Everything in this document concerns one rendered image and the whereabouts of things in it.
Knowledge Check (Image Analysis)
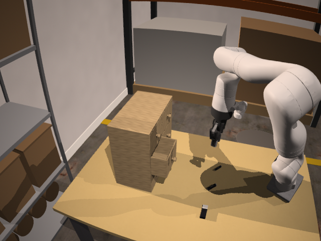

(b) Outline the light wooden chest of drawers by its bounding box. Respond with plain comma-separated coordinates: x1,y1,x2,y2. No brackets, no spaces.
107,91,173,192

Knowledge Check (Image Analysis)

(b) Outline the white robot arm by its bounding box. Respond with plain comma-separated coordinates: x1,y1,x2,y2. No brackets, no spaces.
212,47,321,192

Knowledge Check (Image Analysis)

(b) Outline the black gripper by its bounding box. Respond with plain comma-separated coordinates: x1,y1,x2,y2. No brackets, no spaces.
210,107,233,147

